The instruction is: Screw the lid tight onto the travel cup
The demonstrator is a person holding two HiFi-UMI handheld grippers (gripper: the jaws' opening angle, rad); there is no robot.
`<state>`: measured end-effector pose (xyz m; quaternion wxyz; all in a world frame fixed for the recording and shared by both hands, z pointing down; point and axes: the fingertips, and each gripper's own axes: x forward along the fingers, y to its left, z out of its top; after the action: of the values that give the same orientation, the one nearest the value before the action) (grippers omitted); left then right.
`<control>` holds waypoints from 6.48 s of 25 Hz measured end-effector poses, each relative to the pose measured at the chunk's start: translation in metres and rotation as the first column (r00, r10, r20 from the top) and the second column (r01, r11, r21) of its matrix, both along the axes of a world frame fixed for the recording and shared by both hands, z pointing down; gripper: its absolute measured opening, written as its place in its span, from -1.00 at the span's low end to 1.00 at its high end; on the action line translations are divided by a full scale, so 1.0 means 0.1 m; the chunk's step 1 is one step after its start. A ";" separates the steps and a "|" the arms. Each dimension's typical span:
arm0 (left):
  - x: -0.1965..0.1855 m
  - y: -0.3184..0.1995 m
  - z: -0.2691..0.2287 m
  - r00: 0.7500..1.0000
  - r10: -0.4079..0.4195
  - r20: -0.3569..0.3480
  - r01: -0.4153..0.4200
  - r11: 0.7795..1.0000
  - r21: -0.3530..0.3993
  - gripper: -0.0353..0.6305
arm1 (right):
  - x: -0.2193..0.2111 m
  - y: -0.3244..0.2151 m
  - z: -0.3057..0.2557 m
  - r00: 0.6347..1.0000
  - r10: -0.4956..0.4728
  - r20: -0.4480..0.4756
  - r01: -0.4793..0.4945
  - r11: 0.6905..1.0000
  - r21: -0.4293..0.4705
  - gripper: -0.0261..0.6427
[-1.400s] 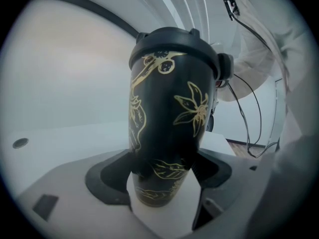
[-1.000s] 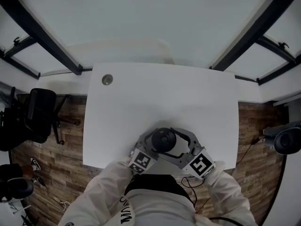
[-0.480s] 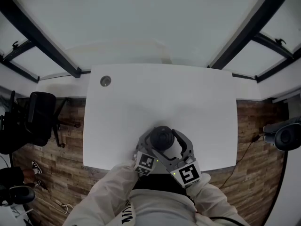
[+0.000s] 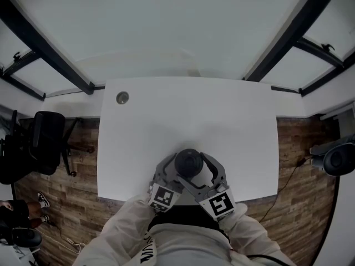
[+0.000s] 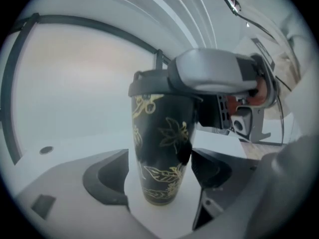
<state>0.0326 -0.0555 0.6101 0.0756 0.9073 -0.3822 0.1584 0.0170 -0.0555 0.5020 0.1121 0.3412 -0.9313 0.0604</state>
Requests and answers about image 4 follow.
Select person's right forearm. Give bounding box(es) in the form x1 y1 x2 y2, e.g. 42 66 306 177
219 202 281 260

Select person's left forearm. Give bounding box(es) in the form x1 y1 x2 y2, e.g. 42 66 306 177
99 194 158 260

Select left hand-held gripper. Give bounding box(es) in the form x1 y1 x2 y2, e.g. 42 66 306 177
147 152 184 213

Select white cable with plug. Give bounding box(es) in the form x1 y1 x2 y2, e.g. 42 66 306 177
35 227 85 256

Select round grey table grommet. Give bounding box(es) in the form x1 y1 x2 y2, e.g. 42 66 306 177
115 91 130 105

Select black office chair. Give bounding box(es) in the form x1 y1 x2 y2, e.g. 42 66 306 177
0 109 95 185

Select small white side table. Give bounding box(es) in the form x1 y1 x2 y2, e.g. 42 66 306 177
318 101 355 121
0 242 41 266

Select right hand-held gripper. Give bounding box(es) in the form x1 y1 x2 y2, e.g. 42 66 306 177
176 151 237 223

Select person's black trousers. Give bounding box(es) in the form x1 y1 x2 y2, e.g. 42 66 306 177
148 203 222 231

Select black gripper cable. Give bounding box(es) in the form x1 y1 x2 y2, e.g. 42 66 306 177
230 248 281 266

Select black floor cable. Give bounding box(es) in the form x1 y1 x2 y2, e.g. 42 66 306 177
259 156 314 223

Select person's white hoodie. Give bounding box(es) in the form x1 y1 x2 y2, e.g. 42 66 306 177
133 222 236 266

